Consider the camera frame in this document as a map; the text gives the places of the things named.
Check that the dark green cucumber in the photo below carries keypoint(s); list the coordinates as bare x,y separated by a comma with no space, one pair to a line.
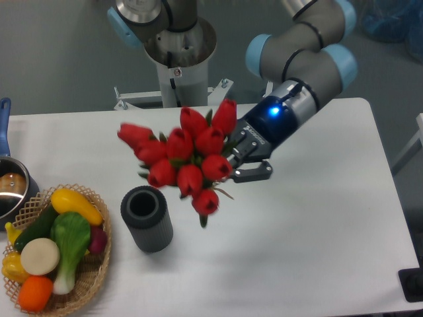
39,228

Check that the orange fruit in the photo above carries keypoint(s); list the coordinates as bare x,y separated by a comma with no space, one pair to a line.
35,293

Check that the yellow banana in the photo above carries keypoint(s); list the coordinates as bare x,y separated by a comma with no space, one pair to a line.
12,232

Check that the purple red radish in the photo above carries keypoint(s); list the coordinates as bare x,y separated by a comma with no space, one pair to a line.
98,241

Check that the dark grey ribbed vase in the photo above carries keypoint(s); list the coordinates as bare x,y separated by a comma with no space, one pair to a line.
145,212

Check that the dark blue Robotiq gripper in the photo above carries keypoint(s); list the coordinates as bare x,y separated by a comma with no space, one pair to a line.
264,127

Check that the woven wicker basket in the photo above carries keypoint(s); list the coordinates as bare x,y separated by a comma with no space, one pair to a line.
91,271

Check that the green bok choy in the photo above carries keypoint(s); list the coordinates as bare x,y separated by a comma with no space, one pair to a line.
72,234

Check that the black device at table edge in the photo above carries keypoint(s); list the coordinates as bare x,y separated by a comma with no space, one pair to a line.
411,283

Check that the white furniture edge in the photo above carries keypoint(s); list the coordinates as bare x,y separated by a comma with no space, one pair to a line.
409,150

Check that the blue handled saucepan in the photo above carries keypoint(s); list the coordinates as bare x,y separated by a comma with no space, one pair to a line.
17,185

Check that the beige round bun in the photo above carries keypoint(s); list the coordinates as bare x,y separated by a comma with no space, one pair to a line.
40,256

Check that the blue plastic bag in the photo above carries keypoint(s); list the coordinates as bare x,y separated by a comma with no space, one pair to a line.
394,22

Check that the yellow bell pepper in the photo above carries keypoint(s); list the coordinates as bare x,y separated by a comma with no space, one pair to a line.
13,269

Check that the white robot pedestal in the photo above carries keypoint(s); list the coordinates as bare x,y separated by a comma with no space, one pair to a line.
182,64

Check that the red tulip bouquet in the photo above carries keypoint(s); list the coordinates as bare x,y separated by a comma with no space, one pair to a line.
192,158

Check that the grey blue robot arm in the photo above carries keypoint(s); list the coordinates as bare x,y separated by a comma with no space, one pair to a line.
307,65

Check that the yellow squash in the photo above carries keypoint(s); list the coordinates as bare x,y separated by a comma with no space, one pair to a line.
65,200

